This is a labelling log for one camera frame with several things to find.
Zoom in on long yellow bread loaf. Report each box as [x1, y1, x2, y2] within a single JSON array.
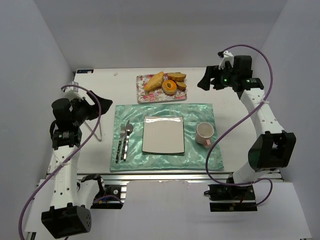
[[144, 71, 165, 92]]

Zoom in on metal serving tongs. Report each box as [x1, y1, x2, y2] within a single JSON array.
[[84, 121, 103, 142]]

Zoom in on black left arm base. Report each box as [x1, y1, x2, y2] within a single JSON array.
[[76, 173, 123, 210]]

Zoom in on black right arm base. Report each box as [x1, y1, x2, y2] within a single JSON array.
[[203, 184, 258, 213]]

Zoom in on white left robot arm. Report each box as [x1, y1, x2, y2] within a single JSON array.
[[41, 90, 113, 239]]

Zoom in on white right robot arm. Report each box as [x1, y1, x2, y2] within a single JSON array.
[[197, 50, 296, 186]]

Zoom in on lower brown bread slice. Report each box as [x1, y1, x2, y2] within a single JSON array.
[[175, 81, 187, 91]]

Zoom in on brown bread slice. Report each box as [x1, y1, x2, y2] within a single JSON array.
[[167, 72, 187, 82], [175, 81, 187, 91]]

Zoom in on upper brown bread slice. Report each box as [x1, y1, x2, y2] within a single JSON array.
[[167, 72, 187, 82]]

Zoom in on blue label sticker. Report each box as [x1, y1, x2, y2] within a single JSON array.
[[76, 69, 94, 74]]

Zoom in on floral rectangular tray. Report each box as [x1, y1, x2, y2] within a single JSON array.
[[136, 74, 187, 104]]

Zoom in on pink mug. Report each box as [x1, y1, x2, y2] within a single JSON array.
[[195, 122, 215, 148]]

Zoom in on square white plate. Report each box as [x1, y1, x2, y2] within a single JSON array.
[[142, 116, 185, 155]]

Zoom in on green satin placemat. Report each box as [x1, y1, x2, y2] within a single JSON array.
[[109, 103, 224, 172]]

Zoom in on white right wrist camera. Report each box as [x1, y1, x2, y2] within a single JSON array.
[[217, 50, 234, 70]]

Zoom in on fork with patterned handle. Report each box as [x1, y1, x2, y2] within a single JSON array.
[[115, 123, 125, 164]]

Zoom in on spoon with patterned handle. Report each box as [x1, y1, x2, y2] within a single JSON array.
[[121, 120, 134, 162]]

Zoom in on orange ring donut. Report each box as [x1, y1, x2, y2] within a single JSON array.
[[161, 79, 177, 95]]

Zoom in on aluminium frame rail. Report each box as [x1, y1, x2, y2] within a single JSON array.
[[33, 170, 284, 202]]

